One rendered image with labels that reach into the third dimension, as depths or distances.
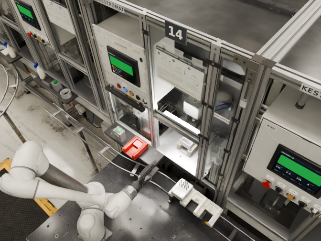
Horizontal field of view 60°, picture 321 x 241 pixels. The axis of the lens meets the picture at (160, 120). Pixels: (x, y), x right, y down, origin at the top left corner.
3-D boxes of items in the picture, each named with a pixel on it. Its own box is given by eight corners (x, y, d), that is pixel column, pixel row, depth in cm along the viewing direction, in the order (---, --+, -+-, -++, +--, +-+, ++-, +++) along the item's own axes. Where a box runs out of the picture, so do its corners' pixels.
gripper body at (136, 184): (138, 195, 172) (147, 185, 177) (136, 189, 166) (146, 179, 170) (129, 188, 176) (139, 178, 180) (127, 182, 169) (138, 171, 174)
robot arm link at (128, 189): (131, 197, 163) (137, 190, 166) (120, 188, 167) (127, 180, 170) (132, 203, 170) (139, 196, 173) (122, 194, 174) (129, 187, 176)
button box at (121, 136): (114, 138, 223) (112, 129, 214) (122, 133, 226) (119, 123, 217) (122, 144, 219) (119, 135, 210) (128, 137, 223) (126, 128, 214)
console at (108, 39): (103, 84, 197) (88, 26, 162) (131, 64, 211) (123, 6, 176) (146, 111, 179) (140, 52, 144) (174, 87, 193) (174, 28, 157)
